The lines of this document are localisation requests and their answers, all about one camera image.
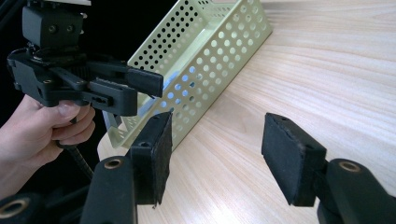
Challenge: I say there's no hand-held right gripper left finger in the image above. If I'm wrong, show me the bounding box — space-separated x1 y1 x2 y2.
130 111 174 207

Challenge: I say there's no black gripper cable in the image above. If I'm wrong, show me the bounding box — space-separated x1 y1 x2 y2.
55 140 95 181

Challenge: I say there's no pale green perforated metal basket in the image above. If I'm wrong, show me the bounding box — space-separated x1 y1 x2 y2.
96 0 274 150

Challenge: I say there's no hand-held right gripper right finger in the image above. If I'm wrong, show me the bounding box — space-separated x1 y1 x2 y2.
261 112 329 207

